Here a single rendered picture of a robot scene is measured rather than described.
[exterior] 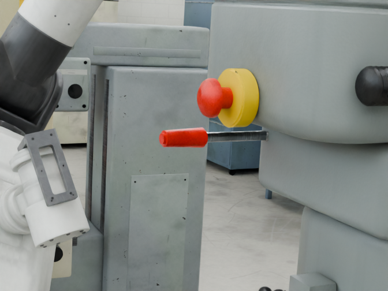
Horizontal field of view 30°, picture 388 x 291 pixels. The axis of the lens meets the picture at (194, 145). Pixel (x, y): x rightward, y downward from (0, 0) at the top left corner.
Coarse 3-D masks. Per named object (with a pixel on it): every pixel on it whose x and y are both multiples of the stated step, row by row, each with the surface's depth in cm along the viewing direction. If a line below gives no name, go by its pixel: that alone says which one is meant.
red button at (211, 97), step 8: (208, 80) 72; (216, 80) 72; (200, 88) 73; (208, 88) 71; (216, 88) 71; (224, 88) 73; (200, 96) 72; (208, 96) 71; (216, 96) 71; (224, 96) 72; (232, 96) 73; (200, 104) 73; (208, 104) 71; (216, 104) 71; (224, 104) 72; (208, 112) 72; (216, 112) 71
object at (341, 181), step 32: (288, 160) 84; (320, 160) 79; (352, 160) 74; (384, 160) 70; (288, 192) 85; (320, 192) 79; (352, 192) 74; (384, 192) 71; (352, 224) 75; (384, 224) 71
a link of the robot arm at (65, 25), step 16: (32, 0) 99; (48, 0) 98; (64, 0) 98; (80, 0) 98; (96, 0) 100; (32, 16) 98; (48, 16) 98; (64, 16) 98; (80, 16) 99; (48, 32) 98; (64, 32) 99; (80, 32) 102
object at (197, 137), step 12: (168, 132) 82; (180, 132) 82; (192, 132) 83; (204, 132) 84; (216, 132) 85; (228, 132) 86; (240, 132) 87; (252, 132) 87; (264, 132) 88; (168, 144) 82; (180, 144) 83; (192, 144) 83; (204, 144) 84
